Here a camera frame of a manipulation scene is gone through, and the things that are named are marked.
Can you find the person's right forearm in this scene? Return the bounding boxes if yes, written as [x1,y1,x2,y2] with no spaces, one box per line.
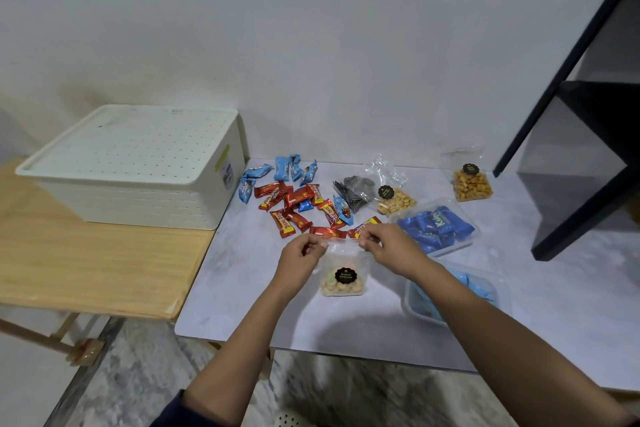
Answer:
[413,263,639,427]

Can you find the clear plastic tub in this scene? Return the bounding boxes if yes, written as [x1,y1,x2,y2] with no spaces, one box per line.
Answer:
[389,197,481,258]
[401,261,512,328]

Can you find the group of light blue packets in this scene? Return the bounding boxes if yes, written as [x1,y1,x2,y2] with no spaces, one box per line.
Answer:
[237,153,355,226]

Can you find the wooden folding table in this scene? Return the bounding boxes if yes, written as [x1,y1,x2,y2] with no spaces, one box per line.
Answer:
[0,156,640,427]

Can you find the bag of pastel candies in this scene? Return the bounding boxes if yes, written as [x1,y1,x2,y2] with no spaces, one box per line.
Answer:
[317,239,373,298]

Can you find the person's left hand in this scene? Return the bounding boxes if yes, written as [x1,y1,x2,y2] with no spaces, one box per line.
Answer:
[273,234,330,300]

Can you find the person's navy shirt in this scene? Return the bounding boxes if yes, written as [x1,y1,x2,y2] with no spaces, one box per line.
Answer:
[149,389,223,427]

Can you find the person's white left clog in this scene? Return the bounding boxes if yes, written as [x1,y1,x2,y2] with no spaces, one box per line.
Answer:
[272,409,316,427]

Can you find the pile of red candy bars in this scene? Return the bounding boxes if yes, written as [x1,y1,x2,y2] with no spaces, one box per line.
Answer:
[253,181,383,241]

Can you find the black side table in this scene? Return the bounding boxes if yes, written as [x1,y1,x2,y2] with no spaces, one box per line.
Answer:
[492,0,640,262]

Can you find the bag of black-white cookies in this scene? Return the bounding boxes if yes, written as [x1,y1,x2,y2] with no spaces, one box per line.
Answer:
[332,175,377,214]

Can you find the bag of orange crackers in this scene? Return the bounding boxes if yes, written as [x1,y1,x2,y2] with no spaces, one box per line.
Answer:
[439,146,495,203]

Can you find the person's left forearm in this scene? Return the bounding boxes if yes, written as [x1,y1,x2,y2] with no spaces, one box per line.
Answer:
[182,286,301,427]

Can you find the white storage box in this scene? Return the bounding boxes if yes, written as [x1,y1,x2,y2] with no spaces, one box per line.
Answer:
[29,111,247,232]

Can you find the grey marble-look board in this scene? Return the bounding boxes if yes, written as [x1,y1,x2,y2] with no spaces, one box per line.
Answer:
[173,159,640,392]

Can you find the white perforated box lid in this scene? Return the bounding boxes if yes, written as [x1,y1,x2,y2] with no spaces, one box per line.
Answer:
[15,103,240,186]

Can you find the person's right hand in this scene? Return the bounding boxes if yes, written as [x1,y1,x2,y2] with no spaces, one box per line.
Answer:
[358,224,436,285]

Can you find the bag of beige nuts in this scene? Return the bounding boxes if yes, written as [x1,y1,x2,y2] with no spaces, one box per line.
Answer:
[365,153,419,218]

